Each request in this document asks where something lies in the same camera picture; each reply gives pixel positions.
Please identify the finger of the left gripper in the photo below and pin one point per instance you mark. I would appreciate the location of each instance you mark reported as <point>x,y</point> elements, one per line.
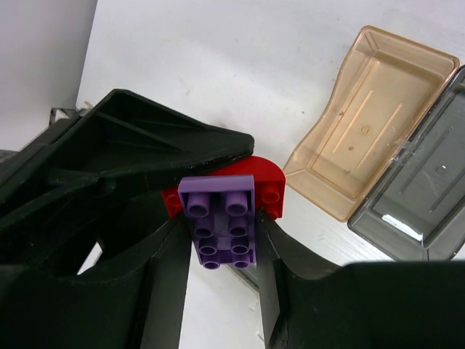
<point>81,168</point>

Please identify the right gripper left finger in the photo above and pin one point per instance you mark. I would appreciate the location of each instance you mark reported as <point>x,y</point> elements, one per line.
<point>133,300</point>

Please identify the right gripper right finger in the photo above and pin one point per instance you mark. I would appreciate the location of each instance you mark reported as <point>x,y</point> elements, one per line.
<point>310,302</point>

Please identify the red lego stack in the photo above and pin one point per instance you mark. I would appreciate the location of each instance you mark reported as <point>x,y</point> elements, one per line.
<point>269,181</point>

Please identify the purple lego stack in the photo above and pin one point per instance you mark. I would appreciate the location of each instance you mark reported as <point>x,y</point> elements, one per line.
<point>220,213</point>

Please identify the grey transparent container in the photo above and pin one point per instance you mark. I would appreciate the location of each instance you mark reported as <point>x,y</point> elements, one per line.
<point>416,210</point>

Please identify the amber transparent container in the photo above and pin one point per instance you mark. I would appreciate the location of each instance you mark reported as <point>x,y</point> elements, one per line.
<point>384,88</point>

